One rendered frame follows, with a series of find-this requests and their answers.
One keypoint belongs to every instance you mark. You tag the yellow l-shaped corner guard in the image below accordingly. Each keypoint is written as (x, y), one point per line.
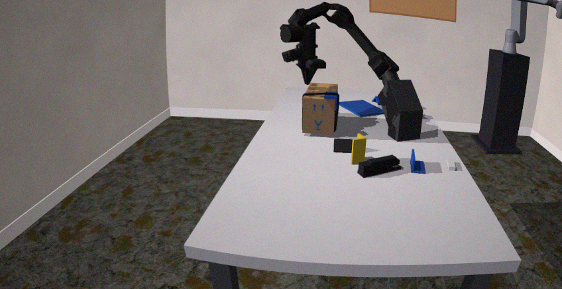
(358, 149)

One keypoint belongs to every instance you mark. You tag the brown cardboard box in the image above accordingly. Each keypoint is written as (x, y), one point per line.
(318, 113)

